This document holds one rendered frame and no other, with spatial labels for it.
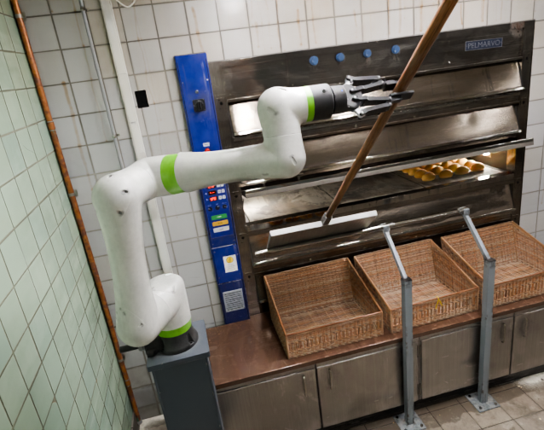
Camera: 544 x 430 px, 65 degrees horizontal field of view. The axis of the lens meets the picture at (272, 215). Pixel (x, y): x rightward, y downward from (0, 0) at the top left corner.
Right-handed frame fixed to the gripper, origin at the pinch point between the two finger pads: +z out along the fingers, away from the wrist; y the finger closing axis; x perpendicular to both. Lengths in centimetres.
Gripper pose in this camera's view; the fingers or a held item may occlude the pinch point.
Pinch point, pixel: (398, 90)
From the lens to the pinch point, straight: 128.8
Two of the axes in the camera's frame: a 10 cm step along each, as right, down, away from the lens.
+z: 9.6, -1.9, 1.9
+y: 2.4, 9.0, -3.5
